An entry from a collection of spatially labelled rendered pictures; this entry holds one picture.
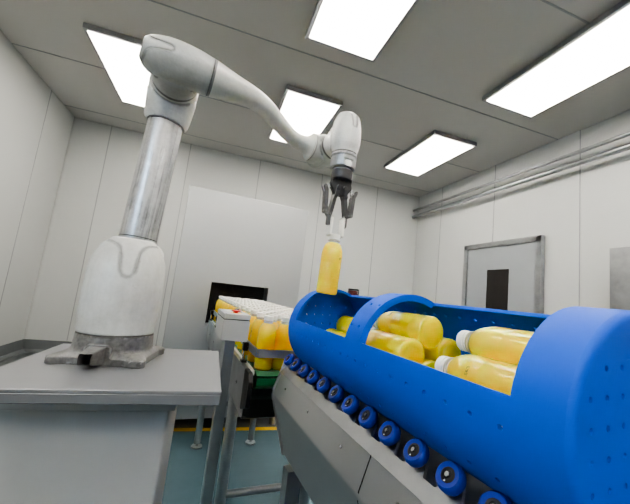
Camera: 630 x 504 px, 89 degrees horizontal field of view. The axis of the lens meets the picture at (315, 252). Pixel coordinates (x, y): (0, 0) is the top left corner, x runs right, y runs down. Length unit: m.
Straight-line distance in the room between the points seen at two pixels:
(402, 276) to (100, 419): 6.00
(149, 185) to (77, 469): 0.68
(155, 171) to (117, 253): 0.34
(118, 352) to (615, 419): 0.80
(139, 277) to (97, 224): 4.95
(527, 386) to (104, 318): 0.73
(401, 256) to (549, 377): 6.05
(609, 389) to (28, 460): 0.85
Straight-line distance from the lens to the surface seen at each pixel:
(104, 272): 0.80
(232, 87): 1.04
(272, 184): 5.75
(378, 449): 0.74
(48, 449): 0.79
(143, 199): 1.04
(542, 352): 0.47
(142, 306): 0.80
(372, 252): 6.14
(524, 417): 0.46
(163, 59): 1.03
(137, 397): 0.64
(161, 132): 1.10
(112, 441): 0.77
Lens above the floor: 1.21
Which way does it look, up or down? 7 degrees up
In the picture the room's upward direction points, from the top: 7 degrees clockwise
